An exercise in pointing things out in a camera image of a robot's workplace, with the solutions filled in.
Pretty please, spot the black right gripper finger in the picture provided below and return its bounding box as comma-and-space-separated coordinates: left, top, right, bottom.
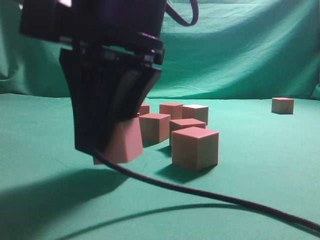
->
59, 49, 120, 155
115, 67, 162, 122

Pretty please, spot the pink cube column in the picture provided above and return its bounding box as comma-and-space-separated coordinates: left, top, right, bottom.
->
271, 97, 295, 115
159, 102, 183, 120
182, 104, 209, 125
139, 113, 171, 143
101, 116, 144, 164
138, 103, 150, 116
171, 126, 220, 172
169, 118, 207, 146

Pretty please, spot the black cable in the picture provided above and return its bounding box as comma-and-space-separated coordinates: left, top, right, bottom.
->
88, 0, 320, 236

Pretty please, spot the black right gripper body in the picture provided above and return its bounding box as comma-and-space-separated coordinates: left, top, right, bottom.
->
19, 0, 166, 69

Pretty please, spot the green cloth backdrop and cover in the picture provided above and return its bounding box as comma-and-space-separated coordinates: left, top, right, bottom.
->
0, 0, 320, 240

